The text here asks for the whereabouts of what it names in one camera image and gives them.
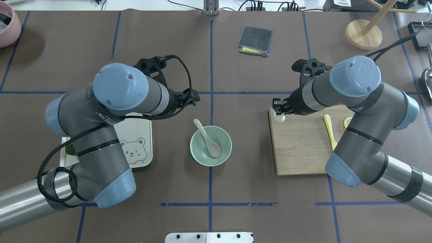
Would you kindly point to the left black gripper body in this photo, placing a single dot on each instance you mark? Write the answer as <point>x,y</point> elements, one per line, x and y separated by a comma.
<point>174,100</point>

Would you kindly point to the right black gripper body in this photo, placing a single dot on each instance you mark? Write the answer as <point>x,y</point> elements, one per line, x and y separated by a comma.
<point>295,99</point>

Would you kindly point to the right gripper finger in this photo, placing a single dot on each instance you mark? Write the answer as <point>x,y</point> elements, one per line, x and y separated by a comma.
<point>282,110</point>
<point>279,102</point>

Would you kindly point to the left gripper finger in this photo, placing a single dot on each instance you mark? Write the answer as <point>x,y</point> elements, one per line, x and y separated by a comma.
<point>189,103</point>
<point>192,97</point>

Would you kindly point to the white steamed bun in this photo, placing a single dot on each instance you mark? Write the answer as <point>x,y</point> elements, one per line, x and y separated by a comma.
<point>279,118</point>

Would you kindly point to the white ceramic spoon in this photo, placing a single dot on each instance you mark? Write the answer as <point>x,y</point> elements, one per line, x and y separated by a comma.
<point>212,147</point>

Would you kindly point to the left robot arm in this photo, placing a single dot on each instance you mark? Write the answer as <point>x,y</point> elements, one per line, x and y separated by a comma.
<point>92,164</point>

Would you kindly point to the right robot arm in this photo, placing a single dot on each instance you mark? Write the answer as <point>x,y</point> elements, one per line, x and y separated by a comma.
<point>378,108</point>

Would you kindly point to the light green bowl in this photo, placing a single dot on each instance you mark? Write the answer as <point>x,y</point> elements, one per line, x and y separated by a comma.
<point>198,146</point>

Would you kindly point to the pink bowl with ice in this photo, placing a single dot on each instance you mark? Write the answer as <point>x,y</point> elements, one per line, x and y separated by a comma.
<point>10,25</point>

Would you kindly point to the yellow plastic knife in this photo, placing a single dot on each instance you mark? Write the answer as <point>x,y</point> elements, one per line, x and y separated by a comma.
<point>329,128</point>

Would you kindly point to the bamboo cutting board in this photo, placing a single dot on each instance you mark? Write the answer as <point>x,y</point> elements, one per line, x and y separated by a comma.
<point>301,145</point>

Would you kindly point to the lemon slice top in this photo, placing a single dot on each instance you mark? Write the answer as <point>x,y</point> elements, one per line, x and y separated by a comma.
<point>346,122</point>

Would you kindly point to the yellow sponge cloth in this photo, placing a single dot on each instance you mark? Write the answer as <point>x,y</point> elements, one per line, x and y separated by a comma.
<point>246,50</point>

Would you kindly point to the grey folded cloth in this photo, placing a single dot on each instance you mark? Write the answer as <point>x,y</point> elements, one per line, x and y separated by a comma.
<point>256,38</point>

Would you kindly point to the wooden mug tree stand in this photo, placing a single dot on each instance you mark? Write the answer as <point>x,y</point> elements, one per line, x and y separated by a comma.
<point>365,34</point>

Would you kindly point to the aluminium frame post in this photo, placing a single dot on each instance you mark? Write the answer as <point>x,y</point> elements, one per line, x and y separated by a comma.
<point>211,7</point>

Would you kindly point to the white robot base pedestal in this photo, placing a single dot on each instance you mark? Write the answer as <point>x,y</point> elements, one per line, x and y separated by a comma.
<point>210,237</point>

